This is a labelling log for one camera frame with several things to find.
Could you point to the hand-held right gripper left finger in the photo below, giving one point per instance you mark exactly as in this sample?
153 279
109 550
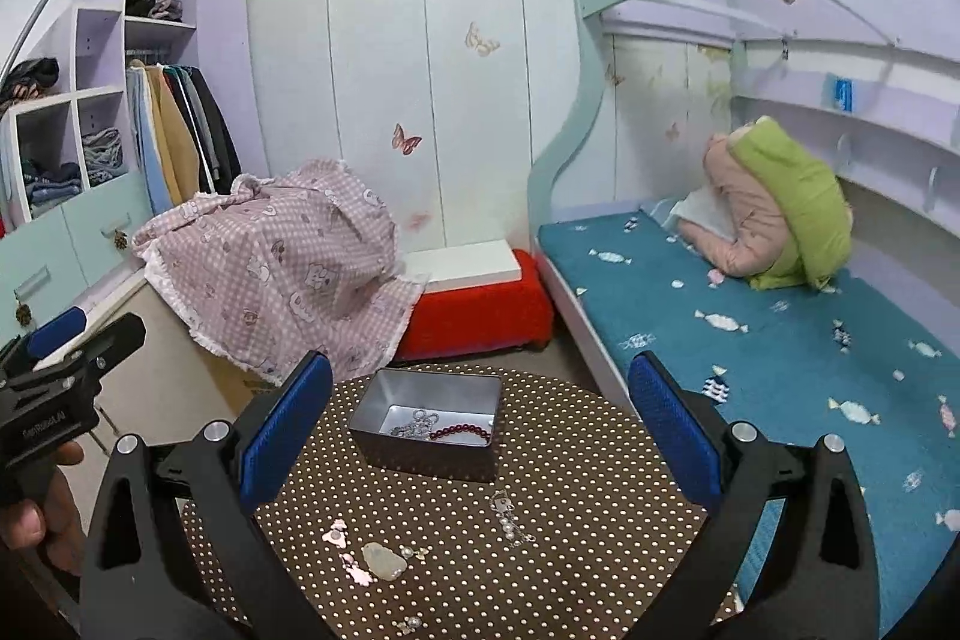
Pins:
289 430

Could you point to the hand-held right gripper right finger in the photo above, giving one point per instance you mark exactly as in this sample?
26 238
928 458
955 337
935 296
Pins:
671 430

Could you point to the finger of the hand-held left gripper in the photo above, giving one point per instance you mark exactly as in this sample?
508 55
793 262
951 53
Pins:
112 340
56 329

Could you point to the pink flower hair clip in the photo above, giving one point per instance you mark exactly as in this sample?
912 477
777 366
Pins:
337 533

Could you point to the grey metal tin box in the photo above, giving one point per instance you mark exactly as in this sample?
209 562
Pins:
420 456

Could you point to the pink bow hair clip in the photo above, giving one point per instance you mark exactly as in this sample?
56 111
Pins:
358 570

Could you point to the pale jade pendant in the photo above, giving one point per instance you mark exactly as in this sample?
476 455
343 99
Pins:
382 561

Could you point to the small pearl earrings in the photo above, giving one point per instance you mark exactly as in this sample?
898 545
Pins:
416 550

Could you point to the pearl ear studs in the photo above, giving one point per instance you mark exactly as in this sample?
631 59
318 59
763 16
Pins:
409 626

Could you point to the person's left hand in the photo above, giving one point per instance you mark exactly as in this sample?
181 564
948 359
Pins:
52 535

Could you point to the cardboard box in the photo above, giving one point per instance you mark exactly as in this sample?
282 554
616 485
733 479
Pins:
232 381

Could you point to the blue candy print mattress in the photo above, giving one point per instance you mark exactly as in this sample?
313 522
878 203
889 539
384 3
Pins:
787 385

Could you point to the brown polka dot tablecloth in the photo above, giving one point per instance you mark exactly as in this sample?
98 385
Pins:
585 535

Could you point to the blue folded jeans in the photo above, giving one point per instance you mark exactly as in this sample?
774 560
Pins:
49 181

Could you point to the pink checked blanket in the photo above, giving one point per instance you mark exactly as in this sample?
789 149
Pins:
277 250

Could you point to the grey striped folded clothes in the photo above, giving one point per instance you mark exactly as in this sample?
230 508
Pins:
101 149

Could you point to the white folded cloth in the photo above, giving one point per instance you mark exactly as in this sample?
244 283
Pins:
701 216

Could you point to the row of hanging clothes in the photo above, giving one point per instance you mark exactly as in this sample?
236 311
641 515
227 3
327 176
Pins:
180 130

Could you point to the red velvet stool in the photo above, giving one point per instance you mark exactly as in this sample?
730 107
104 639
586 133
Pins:
480 317

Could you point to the white flat box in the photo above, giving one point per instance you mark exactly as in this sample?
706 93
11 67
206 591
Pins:
465 265

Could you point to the dark patterned folded clothes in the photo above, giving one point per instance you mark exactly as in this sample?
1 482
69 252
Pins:
31 78

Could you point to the green pillow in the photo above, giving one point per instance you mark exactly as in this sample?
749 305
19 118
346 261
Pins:
802 205

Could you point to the white and lilac wardrobe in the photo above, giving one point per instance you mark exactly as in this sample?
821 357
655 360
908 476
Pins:
97 48

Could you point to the blue packet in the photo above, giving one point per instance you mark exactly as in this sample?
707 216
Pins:
840 91

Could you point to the pink butterfly wall sticker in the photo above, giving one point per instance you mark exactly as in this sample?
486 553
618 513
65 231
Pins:
406 139

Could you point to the yellow butterfly wall sticker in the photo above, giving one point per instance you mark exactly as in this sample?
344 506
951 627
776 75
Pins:
481 40

